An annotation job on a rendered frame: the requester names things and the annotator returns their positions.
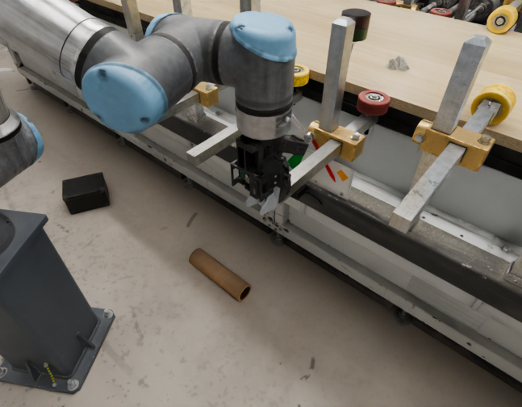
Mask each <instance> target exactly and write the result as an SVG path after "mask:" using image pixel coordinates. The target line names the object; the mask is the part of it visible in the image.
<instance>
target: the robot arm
mask: <svg viewBox="0 0 522 407"><path fill-rule="evenodd" d="M0 37H1V38H2V39H4V40H5V41H7V42H8V43H10V44H12V45H14V46H15V47H16V48H18V49H20V50H21V51H23V52H25V53H26V54H27V55H29V56H31V57H33V58H34V59H36V60H37V61H39V62H40V63H42V64H43V65H46V66H47V67H48V68H49V69H52V70H53V71H55V72H56V73H58V74H59V75H61V76H62V77H64V78H66V79H68V80H69V81H71V82H72V83H74V85H75V86H76V87H77V88H78V89H80V90H81V91H82V95H83V98H84V100H85V102H86V105H87V106H88V108H89V109H90V110H91V111H92V113H93V114H94V115H96V116H97V117H98V118H99V119H100V120H101V121H102V122H103V123H104V124H105V125H107V126H108V127H110V128H113V129H114V130H116V131H119V132H125V133H138V132H143V131H144V130H146V129H148V128H149V127H150V126H152V125H153V124H156V123H157V122H159V121H160V120H161V119H163V117H164V116H165V114H166V112H167V111H169V110H170V109H171V108H172V107H173V106H174V105H175V104H176V103H178V102H179V101H180V100H181V99H182V98H183V97H184V96H186V95H187V94H189V93H190V92H191V91H192V90H193V89H194V88H195V87H196V86H197V85H198V84H199V83H200V82H209V83H213V84H218V85H222V86H230V87H234V88H235V96H236V124H237V128H238V130H239V132H241V133H242V135H241V136H239V137H237V138H236V157H237V159H236V160H235V161H233V162H232V163H230V165H231V176H232V186H235V185H236V184H237V183H240V184H242V185H243V186H244V189H246V190H248V191H250V194H249V196H248V198H247V199H246V201H245V205H246V207H251V206H253V205H255V204H258V203H260V204H261V210H260V215H264V214H268V215H269V214H271V213H273V212H274V211H275V210H276V209H277V208H278V207H279V205H280V204H281V203H282V201H283V200H284V199H285V198H286V196H287V195H288V193H289V192H290V189H291V180H290V178H291V174H289V172H290V170H289V165H290V164H289V163H288V161H287V160H286V157H284V156H282V153H291V154H294V155H303V156H304V154H305V152H306V151H307V148H308V145H309V144H308V143H306V142H305V140H304V139H302V138H301V137H299V136H296V135H292V134H291V135H287V133H288V132H289V130H290V126H291V115H292V102H293V91H294V67H295V58H296V56H297V48H296V30H295V27H294V25H293V23H292V22H291V21H290V20H289V19H287V18H285V17H283V16H281V15H277V14H274V13H271V12H266V11H263V12H258V11H245V12H242V13H239V14H237V15H235V16H234V17H233V19H232V21H226V20H219V19H208V18H201V17H195V16H189V15H184V14H181V13H169V14H161V15H158V16H157V17H155V18H154V19H153V20H152V21H151V23H150V24H149V26H148V27H147V30H146V32H145V36H144V38H143V39H142V40H140V41H138V42H136V41H134V40H133V39H132V38H130V37H129V36H126V35H125V34H123V33H122V32H121V31H119V30H118V29H116V28H114V27H112V26H111V25H106V24H105V23H103V22H102V21H100V20H98V19H96V18H95V17H94V16H93V15H91V14H89V13H87V12H86V11H84V10H83V9H82V8H80V7H78V6H76V5H75V4H73V3H72V2H71V1H69V0H0ZM43 143H44V142H43V139H42V137H41V135H40V133H39V131H38V130H37V128H36V127H35V125H34V124H33V123H32V122H30V123H29V122H28V121H27V117H25V116H24V115H22V114H20V113H18V112H17V111H15V110H13V109H12V108H10V107H7V106H6V104H5V102H4V99H3V97H2V93H1V91H0V188H1V187H3V186H4V185H5V184H7V183H8V182H9V181H10V180H11V179H13V178H14V177H16V176H17V175H18V174H20V173H22V172H23V171H24V170H25V169H26V168H28V167H30V166H32V165H33V164H34V163H35V161H36V160H38V159H39V158H40V157H41V155H42V154H43V152H44V145H43ZM235 168H236V169H238V171H239V176H238V177H237V178H235V179H234V174H233V170H234V169H235ZM14 237H15V227H14V225H13V223H12V222H11V221H10V219H9V218H8V217H7V216H5V215H4V214H2V213H0V254H2V253H3V252H4V251H5V250H6V249H7V248H8V246H9V245H10V244H11V242H12V241H13V239H14Z"/></svg>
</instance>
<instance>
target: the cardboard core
mask: <svg viewBox="0 0 522 407"><path fill-rule="evenodd" d="M189 263H190V264H192V265H193V266H194V267H196V268H197V269H198V270H200V271H201V272H202V273H203V274H204V275H206V276H207V277H208V278H210V279H211V280H212V281H214V282H215V283H217V284H218V285H219V286H220V287H221V288H222V289H224V290H225V291H226V292H228V293H229V294H230V295H232V296H233V297H235V298H236V299H237V300H238V301H242V300H244V299H245V298H246V297H247V296H248V294H249V293H250V291H251V288H252V286H251V285H250V284H249V283H247V282H245V281H244V280H243V279H242V278H241V277H239V276H238V275H236V274H235V273H233V272H232V271H230V270H229V269H228V268H227V267H225V266H224V265H223V264H221V263H220V262H218V261H217V260H216V259H214V258H213V257H212V256H210V255H209V254H208V253H206V252H205V251H204V250H202V249H200V248H198V249H196V250H194V251H193V252H192V254H191V255H190V257H189Z"/></svg>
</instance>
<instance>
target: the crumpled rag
mask: <svg viewBox="0 0 522 407"><path fill-rule="evenodd" d="M389 63H390V64H389V65H386V66H385V67H386V68H388V69H391V70H395V69H399V70H400V71H403V72H404V71H406V70H408V69H410V66H408V65H407V62H406V61H405V60H404V58H401V57H400V56H397V57H396V58H395V59H393V58H392V59H390V60H389Z"/></svg>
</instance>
